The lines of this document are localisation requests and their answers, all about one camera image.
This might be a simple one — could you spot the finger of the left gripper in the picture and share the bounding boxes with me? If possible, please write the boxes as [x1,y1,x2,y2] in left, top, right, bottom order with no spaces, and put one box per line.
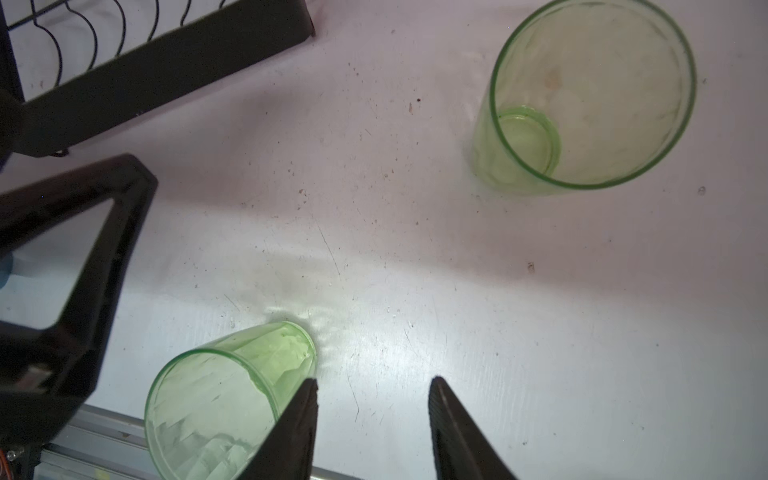
[1,154,158,444]

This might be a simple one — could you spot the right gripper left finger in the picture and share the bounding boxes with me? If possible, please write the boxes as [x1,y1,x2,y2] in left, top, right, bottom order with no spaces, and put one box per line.
[238,378,318,480]

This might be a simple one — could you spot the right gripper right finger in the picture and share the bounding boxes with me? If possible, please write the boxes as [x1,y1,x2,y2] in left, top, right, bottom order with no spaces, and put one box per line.
[428,377,516,480]

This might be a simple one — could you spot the green tumbler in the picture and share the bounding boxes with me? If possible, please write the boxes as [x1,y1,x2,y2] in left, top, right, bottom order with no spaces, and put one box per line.
[144,321,317,479]
[472,1,698,195]

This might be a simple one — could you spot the black wire dish rack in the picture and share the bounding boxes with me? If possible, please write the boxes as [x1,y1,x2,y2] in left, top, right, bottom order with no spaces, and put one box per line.
[1,1,315,158]

